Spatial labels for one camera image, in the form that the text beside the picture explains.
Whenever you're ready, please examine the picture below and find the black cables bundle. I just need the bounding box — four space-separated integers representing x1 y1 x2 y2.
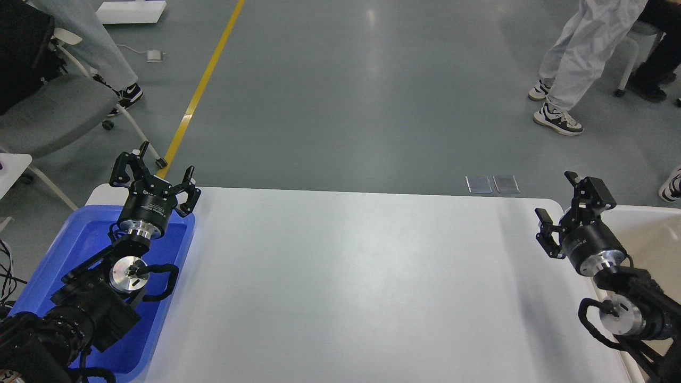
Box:
0 234 28 320

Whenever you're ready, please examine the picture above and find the blue plastic bin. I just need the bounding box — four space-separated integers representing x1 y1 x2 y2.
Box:
11 205 195 382

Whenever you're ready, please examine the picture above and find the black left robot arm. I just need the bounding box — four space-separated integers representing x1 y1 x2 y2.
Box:
2 141 201 382

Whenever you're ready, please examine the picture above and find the white power adapter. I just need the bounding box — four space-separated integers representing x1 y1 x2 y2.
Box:
146 50 164 63

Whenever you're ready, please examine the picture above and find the grey office chair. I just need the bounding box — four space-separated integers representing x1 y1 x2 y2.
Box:
1 28 147 211

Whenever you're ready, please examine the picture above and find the person in grey trousers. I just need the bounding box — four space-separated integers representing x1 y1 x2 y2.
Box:
30 1 144 110

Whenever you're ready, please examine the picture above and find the small white side table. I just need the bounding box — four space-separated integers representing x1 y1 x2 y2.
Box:
1 153 32 199

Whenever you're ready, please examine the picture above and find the beige plastic bin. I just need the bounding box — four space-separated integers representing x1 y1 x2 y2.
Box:
585 205 681 383

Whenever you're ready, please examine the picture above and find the white chair with casters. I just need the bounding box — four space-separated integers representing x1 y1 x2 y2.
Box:
613 21 665 97

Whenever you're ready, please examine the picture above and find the white foam block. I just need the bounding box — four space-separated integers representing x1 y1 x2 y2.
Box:
95 1 167 24

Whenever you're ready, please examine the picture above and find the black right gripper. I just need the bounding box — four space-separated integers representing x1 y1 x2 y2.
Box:
534 171 627 277

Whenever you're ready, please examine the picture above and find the right metal floor plate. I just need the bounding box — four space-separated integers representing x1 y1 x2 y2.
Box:
492 175 520 194

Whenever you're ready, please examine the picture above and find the person in white trousers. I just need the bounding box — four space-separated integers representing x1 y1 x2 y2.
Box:
528 1 647 136

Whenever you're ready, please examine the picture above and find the left metal floor plate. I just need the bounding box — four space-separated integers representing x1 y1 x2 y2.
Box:
466 175 492 194

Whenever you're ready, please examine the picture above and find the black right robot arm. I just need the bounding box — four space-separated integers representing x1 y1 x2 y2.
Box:
535 171 680 382

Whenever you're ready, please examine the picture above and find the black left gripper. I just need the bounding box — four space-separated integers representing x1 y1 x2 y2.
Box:
110 141 202 239

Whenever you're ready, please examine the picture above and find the metal floor plate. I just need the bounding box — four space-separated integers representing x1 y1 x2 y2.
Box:
492 175 520 194
466 175 492 194

